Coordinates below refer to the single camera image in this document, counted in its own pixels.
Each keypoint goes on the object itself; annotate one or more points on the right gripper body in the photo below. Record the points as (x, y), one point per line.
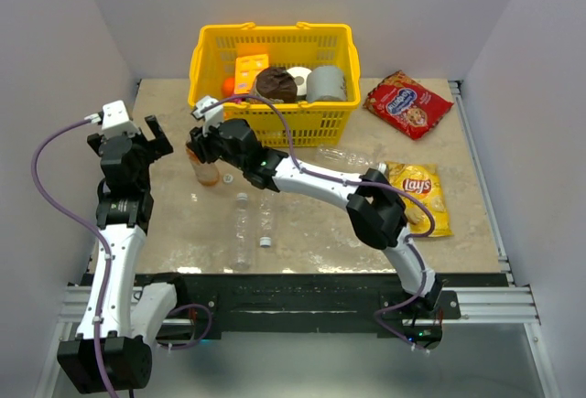
(210, 147)

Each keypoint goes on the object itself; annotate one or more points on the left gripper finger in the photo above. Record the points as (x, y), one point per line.
(159, 145)
(95, 142)

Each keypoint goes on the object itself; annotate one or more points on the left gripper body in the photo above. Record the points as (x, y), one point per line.
(143, 148)

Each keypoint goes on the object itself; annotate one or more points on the orange tea bottle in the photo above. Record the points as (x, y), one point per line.
(206, 173)

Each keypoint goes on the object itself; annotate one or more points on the clear bottle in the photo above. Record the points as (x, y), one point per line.
(267, 221)
(347, 160)
(242, 246)

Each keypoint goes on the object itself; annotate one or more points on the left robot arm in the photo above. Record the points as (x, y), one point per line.
(112, 349)

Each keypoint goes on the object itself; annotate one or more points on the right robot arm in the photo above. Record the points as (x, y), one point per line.
(376, 210)

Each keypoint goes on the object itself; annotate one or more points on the orange ball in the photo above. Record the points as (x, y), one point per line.
(228, 86)

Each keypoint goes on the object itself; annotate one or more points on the orange juice carton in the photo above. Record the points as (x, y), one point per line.
(246, 68)

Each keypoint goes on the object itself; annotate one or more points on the brown wrapped package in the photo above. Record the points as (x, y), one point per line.
(276, 85)

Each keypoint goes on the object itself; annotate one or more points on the white tape roll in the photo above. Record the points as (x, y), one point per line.
(300, 76)

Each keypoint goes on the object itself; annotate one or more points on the yellow plastic shopping basket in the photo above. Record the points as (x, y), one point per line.
(310, 45)

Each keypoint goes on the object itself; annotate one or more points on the grey tape roll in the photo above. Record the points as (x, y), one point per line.
(326, 84)

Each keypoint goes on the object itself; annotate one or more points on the red snack bag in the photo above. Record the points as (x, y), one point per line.
(406, 105)

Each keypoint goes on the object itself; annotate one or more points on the yellow chips bag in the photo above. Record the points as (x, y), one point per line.
(422, 182)

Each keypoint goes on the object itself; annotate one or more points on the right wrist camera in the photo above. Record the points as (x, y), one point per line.
(209, 111)

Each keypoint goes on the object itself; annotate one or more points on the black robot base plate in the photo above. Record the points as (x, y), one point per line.
(215, 304)

